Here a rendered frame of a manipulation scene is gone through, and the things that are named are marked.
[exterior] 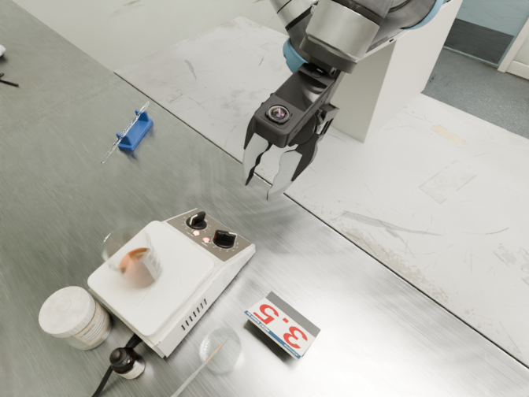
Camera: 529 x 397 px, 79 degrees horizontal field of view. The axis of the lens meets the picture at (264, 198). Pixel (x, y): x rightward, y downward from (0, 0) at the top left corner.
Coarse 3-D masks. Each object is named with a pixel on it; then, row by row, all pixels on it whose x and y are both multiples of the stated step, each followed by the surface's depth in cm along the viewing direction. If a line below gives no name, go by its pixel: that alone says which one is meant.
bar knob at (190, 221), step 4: (200, 212) 51; (204, 212) 51; (192, 216) 49; (196, 216) 49; (200, 216) 50; (204, 216) 51; (188, 220) 50; (192, 220) 49; (196, 220) 49; (200, 220) 50; (204, 220) 52; (188, 224) 49; (192, 224) 49; (196, 224) 50; (200, 224) 50; (204, 224) 50; (196, 228) 49; (200, 228) 50
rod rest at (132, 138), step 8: (136, 112) 71; (144, 112) 70; (144, 120) 72; (152, 120) 73; (136, 128) 71; (144, 128) 71; (128, 136) 66; (136, 136) 69; (120, 144) 68; (128, 144) 67; (136, 144) 69
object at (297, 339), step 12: (264, 300) 47; (252, 312) 43; (264, 312) 45; (276, 312) 46; (264, 324) 42; (276, 324) 43; (288, 324) 44; (288, 336) 42; (300, 336) 43; (300, 348) 41
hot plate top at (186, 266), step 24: (168, 240) 44; (168, 264) 42; (192, 264) 42; (96, 288) 40; (120, 288) 40; (168, 288) 40; (192, 288) 40; (120, 312) 38; (144, 312) 38; (168, 312) 38
